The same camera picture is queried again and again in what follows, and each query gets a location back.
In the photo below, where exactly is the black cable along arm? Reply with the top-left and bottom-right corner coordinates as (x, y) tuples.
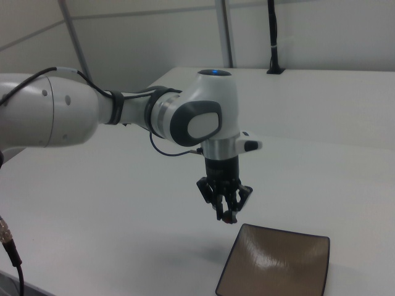
(0, 66), (183, 127)

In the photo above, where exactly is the grey metal partition post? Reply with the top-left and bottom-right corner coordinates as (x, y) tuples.
(57, 0), (93, 81)
(215, 0), (235, 68)

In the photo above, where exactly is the black cable with metal connector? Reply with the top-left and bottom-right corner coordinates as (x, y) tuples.
(0, 214), (26, 296)

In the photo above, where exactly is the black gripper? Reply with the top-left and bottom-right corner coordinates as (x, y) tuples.
(196, 155), (254, 223)

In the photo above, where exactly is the black pole with white band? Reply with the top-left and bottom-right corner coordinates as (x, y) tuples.
(266, 0), (286, 75)

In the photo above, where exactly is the brown square ceramic plate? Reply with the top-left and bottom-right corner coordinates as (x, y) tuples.
(214, 223), (331, 296)

